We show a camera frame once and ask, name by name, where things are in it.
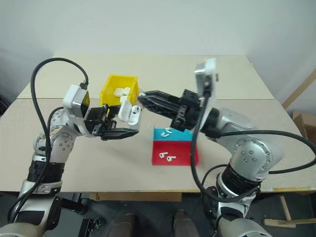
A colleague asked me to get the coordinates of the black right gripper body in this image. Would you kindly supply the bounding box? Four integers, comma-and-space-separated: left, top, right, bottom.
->
170, 88, 205, 132

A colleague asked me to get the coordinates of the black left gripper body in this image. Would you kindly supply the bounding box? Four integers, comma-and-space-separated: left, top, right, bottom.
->
83, 105, 117, 137

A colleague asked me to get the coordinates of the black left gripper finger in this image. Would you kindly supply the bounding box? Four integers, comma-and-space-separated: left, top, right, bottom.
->
107, 106, 122, 119
100, 128, 140, 142

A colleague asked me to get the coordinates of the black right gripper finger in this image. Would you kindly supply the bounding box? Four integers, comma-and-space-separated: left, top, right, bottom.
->
138, 96, 180, 121
142, 89, 184, 106

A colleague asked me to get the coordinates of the yellow plastic bin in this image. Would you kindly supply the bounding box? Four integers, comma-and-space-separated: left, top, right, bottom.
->
99, 74, 140, 109

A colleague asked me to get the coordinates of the blue tray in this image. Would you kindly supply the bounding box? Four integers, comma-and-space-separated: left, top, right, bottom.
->
153, 126, 194, 142

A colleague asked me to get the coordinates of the red tray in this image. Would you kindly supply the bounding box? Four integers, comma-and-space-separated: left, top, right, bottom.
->
151, 140, 200, 166

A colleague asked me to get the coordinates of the brown cardboard panel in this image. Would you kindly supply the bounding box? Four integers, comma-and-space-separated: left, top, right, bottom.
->
89, 192, 183, 202

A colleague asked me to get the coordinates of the dark brown rounded shape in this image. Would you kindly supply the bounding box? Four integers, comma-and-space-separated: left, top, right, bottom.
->
172, 209, 198, 237

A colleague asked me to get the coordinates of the slanted wooden beam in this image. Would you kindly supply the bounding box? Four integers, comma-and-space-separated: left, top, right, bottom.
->
281, 68, 316, 110

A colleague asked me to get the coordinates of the brown cardboard box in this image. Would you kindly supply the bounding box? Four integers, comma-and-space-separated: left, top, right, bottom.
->
292, 111, 316, 147

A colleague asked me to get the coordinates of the flat wooden plank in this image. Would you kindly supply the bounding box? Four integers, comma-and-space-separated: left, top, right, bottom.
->
262, 218, 316, 228

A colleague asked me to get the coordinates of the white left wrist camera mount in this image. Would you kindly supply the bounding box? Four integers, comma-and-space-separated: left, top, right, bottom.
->
62, 84, 91, 119

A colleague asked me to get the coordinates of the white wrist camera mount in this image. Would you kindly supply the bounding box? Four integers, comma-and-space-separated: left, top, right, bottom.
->
193, 57, 220, 125
62, 84, 91, 119

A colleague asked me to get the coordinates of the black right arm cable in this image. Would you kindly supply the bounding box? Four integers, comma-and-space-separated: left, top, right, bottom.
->
189, 82, 316, 206

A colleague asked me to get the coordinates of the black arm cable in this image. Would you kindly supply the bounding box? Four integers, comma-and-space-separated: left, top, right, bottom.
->
189, 82, 316, 206
6, 57, 90, 223

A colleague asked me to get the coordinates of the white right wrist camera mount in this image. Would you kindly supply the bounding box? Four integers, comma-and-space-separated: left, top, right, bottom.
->
193, 57, 220, 125

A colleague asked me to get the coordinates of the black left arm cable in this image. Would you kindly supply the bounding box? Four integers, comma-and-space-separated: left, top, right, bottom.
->
6, 57, 90, 223

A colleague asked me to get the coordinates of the metal bracket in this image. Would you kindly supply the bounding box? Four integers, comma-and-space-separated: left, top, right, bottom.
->
80, 216, 107, 237

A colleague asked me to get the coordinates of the short wooden post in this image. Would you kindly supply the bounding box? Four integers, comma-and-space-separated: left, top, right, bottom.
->
278, 194, 292, 221

